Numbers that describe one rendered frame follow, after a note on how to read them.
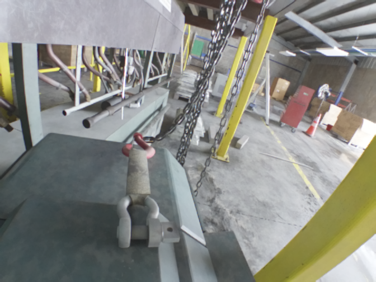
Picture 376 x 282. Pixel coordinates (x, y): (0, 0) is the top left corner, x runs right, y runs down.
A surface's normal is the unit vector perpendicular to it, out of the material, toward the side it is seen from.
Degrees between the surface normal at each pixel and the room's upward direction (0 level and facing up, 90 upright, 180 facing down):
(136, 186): 7
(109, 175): 0
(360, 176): 90
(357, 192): 90
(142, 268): 0
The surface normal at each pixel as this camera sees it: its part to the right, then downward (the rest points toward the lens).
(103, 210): 0.27, -0.87
